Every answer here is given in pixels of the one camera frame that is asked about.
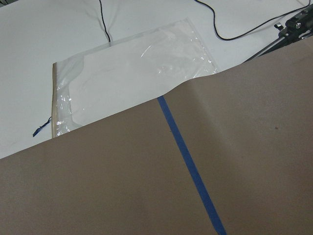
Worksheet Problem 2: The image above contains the clear plastic bag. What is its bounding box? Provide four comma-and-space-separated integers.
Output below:
51, 19, 219, 137

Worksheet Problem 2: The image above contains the brown paper table cover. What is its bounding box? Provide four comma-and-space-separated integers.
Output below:
0, 38, 313, 235

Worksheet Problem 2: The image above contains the black clamp tool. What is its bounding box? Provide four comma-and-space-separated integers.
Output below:
244, 4, 313, 62

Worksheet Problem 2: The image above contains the black desk cable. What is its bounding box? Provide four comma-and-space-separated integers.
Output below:
97, 0, 313, 44

